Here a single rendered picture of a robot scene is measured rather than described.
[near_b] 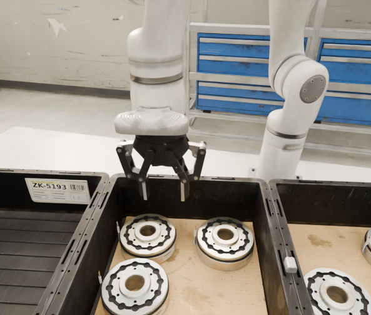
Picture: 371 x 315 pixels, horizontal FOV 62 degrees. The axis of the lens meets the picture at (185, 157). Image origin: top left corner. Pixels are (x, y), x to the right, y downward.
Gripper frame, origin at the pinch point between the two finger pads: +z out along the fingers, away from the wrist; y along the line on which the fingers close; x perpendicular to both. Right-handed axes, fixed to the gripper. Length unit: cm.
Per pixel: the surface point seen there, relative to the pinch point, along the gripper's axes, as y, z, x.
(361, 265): -34.2, 13.6, 2.1
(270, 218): -17.3, 3.3, 2.1
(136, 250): 4.7, 9.7, 4.6
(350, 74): -98, 32, -168
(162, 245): 0.6, 10.1, 2.7
